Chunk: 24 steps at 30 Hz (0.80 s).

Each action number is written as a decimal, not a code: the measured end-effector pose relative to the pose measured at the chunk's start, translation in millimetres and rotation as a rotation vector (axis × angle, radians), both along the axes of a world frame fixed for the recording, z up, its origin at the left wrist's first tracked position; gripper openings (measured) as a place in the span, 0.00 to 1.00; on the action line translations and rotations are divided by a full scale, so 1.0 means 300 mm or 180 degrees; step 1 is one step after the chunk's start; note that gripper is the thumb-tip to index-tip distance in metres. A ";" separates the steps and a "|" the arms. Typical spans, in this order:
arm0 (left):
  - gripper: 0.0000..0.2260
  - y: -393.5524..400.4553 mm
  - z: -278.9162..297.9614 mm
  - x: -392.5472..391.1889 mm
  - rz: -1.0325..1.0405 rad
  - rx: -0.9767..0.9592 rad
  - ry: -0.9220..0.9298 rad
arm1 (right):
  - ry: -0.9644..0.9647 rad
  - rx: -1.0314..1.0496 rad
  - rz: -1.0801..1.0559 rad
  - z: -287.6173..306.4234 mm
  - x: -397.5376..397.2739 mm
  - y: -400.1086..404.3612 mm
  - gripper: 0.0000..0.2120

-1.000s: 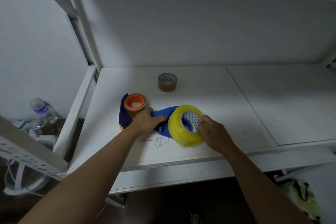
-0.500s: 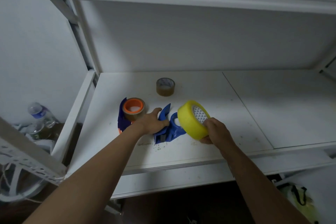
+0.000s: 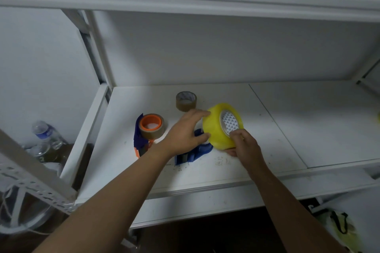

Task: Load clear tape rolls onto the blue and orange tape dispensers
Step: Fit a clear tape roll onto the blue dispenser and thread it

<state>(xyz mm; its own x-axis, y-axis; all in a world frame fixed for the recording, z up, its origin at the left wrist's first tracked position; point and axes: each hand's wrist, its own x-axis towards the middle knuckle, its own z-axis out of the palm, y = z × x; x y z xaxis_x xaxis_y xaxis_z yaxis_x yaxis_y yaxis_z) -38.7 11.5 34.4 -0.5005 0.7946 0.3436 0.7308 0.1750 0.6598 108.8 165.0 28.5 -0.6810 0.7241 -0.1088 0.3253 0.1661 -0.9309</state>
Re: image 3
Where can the white metal shelf rack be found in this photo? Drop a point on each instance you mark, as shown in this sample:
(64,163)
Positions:
(297,119)

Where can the small brown tape roll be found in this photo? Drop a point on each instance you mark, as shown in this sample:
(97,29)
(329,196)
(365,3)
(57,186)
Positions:
(185,107)

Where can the orange and blue tape dispenser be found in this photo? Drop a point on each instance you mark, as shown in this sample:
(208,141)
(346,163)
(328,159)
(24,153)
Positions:
(139,140)

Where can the person's left hand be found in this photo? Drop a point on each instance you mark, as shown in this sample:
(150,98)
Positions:
(181,137)

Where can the person's right forearm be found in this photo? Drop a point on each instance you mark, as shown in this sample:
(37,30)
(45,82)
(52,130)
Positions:
(291,211)

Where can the green yellow bag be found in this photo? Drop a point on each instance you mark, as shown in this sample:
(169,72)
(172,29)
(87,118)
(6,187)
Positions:
(338,226)

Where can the large brown tape roll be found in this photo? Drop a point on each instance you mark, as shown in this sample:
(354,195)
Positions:
(157,134)

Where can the person's left forearm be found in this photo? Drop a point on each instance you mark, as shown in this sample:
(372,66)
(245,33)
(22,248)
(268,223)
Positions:
(112,202)

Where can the clear glass jar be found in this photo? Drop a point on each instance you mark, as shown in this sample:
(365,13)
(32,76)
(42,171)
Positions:
(41,152)

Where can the person's right hand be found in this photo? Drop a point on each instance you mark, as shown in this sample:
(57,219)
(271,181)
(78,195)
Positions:
(249,150)

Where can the clear plastic water bottle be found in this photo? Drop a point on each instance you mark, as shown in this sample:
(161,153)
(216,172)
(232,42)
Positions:
(46,134)

